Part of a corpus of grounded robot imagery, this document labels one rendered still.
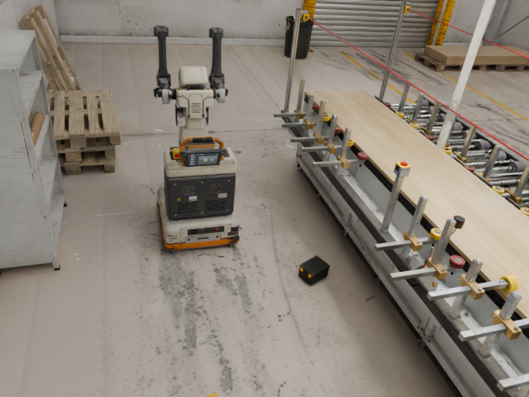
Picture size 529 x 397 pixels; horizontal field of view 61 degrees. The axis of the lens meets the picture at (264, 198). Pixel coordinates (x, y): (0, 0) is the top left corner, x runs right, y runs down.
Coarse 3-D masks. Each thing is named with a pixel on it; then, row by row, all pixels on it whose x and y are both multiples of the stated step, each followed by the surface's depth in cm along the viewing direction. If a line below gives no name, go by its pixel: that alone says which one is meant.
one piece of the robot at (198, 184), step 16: (176, 160) 332; (224, 160) 343; (176, 176) 337; (192, 176) 342; (208, 176) 345; (224, 176) 349; (176, 192) 344; (192, 192) 349; (208, 192) 352; (224, 192) 357; (176, 208) 352; (192, 208) 357; (208, 208) 362; (224, 208) 366
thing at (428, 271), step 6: (414, 270) 247; (420, 270) 248; (426, 270) 248; (432, 270) 249; (450, 270) 253; (456, 270) 254; (390, 276) 243; (396, 276) 242; (402, 276) 243; (408, 276) 245; (414, 276) 246
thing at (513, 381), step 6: (510, 378) 182; (516, 378) 182; (522, 378) 182; (528, 378) 182; (498, 384) 180; (504, 384) 179; (510, 384) 179; (516, 384) 180; (522, 384) 182; (504, 390) 179
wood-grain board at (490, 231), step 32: (320, 96) 454; (352, 96) 462; (352, 128) 393; (384, 128) 399; (384, 160) 348; (416, 160) 353; (448, 160) 358; (416, 192) 311; (448, 192) 315; (480, 192) 319; (480, 224) 284; (512, 224) 288; (480, 256) 257; (512, 256) 260
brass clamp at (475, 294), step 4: (460, 276) 232; (464, 276) 230; (460, 280) 231; (464, 280) 228; (460, 284) 232; (464, 284) 228; (468, 284) 226; (472, 284) 225; (476, 284) 226; (472, 288) 223; (476, 288) 223; (472, 292) 224; (476, 292) 221; (480, 292) 221; (484, 292) 222; (472, 296) 224; (476, 296) 222; (480, 296) 223
